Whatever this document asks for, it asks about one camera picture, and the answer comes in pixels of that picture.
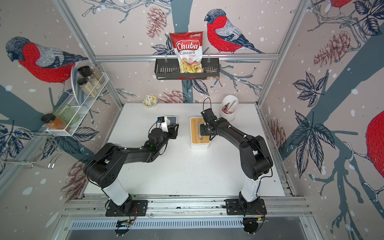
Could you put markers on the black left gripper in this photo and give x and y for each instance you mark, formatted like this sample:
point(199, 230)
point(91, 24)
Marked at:
point(171, 132)

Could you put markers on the white utensil holder cup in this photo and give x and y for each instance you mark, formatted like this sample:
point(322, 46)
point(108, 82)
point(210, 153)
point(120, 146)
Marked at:
point(228, 108)

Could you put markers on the aluminium frame post right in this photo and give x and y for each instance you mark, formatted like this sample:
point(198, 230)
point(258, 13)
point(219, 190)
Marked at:
point(298, 16)

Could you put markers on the grey tissue box lid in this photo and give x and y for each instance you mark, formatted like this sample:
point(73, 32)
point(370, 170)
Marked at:
point(171, 120)

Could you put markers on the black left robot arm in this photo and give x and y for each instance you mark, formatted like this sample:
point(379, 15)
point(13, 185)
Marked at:
point(104, 168)

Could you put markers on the white plate on shelf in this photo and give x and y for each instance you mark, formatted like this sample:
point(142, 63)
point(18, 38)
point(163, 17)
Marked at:
point(75, 76)

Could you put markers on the green glass cup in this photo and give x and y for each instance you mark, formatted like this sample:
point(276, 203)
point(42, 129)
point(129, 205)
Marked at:
point(67, 114)

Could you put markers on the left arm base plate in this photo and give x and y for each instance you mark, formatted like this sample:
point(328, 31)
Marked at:
point(132, 208)

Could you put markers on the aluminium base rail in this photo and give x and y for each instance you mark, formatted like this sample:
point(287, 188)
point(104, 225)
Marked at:
point(94, 207)

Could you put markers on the white wire wall shelf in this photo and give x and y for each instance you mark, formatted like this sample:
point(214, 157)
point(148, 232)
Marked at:
point(81, 110)

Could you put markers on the chrome wire rack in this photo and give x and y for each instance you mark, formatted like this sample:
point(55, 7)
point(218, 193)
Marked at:
point(41, 151)

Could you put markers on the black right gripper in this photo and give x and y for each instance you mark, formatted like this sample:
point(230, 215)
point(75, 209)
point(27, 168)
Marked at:
point(201, 132)

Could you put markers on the floral ceramic bowl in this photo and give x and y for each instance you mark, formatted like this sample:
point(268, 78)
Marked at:
point(150, 101)

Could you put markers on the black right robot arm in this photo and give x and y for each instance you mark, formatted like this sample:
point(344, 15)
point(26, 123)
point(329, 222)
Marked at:
point(255, 158)

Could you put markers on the aluminium frame post left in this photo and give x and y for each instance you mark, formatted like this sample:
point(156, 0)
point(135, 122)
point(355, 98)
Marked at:
point(80, 36)

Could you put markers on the spice jar black lid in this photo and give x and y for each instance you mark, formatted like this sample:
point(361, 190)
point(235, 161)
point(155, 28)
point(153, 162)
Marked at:
point(87, 88)
point(87, 73)

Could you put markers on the aluminium horizontal frame bar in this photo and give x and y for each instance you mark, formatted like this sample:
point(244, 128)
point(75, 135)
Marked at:
point(151, 58)

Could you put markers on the black wall basket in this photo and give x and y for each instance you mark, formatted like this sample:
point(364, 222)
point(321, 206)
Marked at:
point(168, 69)

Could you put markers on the red Chuba chips bag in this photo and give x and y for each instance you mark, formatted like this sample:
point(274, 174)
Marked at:
point(188, 48)

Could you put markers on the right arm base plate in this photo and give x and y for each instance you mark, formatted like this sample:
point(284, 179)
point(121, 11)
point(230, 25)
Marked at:
point(236, 207)

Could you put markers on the aluminium frame post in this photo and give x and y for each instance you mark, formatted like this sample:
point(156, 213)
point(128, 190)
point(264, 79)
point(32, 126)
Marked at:
point(80, 36)
point(298, 16)

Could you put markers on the bamboo tissue box lid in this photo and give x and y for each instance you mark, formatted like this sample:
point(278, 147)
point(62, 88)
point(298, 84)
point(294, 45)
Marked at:
point(195, 132)

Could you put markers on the orange jar black lid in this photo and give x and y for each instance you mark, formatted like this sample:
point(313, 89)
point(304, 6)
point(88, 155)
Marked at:
point(54, 123)

